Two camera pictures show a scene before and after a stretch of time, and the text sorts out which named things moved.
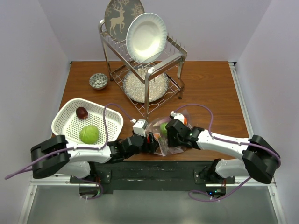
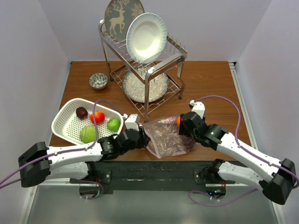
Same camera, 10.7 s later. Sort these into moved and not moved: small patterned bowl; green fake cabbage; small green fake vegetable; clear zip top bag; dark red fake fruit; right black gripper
Moved: right black gripper; small green fake vegetable
Not moved: green fake cabbage; dark red fake fruit; small patterned bowl; clear zip top bag
